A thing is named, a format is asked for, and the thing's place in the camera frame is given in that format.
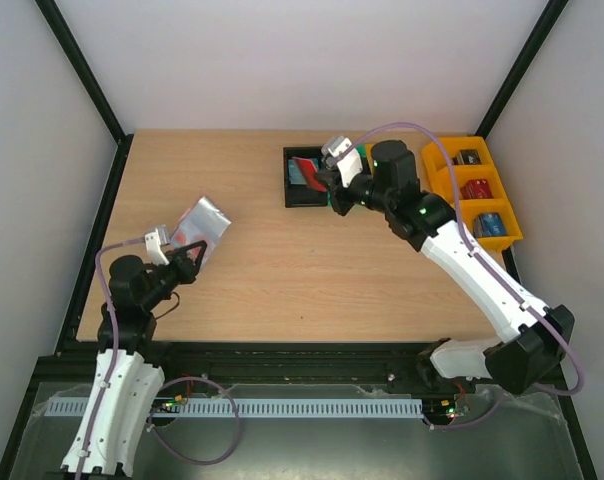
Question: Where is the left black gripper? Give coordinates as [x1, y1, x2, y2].
[141, 240, 207, 311]

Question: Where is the red credit card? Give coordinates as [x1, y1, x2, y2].
[291, 157, 326, 193]

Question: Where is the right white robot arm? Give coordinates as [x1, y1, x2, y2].
[314, 136, 575, 394]

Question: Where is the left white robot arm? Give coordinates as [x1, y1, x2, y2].
[60, 240, 207, 479]

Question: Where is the teal card holders stack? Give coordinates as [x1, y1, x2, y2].
[287, 160, 306, 186]

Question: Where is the black card stack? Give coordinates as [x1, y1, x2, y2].
[453, 149, 482, 165]

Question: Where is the yellow bin with black cards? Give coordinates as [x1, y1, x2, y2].
[421, 136, 494, 174]

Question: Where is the yellow bin with blue cards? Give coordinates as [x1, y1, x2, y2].
[439, 198, 524, 253]

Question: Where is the red card stack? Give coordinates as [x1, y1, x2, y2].
[460, 179, 494, 200]

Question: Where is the yellow bin with red cards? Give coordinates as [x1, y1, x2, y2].
[428, 165, 507, 203]

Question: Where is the blue card stack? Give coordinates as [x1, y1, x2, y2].
[473, 212, 507, 238]

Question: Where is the black storage bin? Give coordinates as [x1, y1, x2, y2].
[283, 145, 328, 208]

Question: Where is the green storage bin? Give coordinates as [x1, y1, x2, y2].
[356, 143, 373, 174]

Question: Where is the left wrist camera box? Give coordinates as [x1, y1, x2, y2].
[144, 225, 170, 265]

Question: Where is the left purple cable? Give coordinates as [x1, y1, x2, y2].
[71, 237, 241, 480]

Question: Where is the purple cable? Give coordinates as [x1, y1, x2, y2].
[331, 122, 587, 431]
[71, 237, 241, 480]

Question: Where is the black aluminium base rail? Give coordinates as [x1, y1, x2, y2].
[116, 341, 478, 396]

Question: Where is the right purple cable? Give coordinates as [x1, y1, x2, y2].
[331, 122, 587, 431]

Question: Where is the white slotted cable duct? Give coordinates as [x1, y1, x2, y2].
[46, 397, 424, 419]

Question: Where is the right black frame post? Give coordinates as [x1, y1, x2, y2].
[475, 0, 569, 139]

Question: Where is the black frame post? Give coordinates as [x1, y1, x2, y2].
[475, 0, 569, 139]
[34, 0, 128, 146]

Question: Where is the left black frame post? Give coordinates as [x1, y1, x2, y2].
[34, 0, 128, 146]

